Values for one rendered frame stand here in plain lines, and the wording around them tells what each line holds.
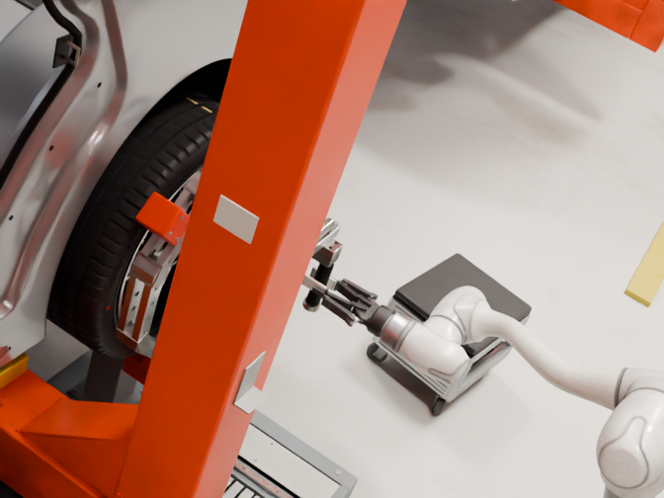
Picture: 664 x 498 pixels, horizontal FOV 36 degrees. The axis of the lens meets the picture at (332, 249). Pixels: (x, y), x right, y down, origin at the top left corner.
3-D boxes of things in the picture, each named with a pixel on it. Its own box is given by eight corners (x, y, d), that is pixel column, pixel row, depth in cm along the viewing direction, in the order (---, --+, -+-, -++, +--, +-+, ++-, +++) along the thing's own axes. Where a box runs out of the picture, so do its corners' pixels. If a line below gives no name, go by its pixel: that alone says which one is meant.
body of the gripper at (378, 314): (374, 344, 245) (343, 324, 248) (390, 328, 252) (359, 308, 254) (384, 322, 241) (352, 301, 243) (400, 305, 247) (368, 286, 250)
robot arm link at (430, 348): (391, 365, 245) (416, 333, 254) (446, 399, 241) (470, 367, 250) (403, 336, 238) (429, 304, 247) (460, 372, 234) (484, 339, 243)
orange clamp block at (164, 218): (166, 203, 218) (153, 190, 210) (195, 220, 217) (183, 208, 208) (147, 229, 218) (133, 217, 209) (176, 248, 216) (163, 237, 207)
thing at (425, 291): (437, 423, 346) (474, 353, 326) (358, 358, 360) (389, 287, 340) (499, 372, 377) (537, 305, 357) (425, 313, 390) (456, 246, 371)
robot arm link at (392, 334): (409, 342, 251) (388, 329, 253) (421, 315, 246) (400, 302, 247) (392, 360, 244) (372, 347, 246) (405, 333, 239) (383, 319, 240)
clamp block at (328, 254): (307, 241, 251) (313, 224, 248) (338, 260, 249) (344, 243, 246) (296, 249, 247) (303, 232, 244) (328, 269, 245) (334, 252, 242)
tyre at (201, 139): (224, 118, 282) (129, 37, 218) (294, 159, 276) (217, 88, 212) (99, 320, 282) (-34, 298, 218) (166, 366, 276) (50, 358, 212)
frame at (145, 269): (231, 283, 281) (284, 119, 249) (251, 295, 279) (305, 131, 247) (102, 384, 239) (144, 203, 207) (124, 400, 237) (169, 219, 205)
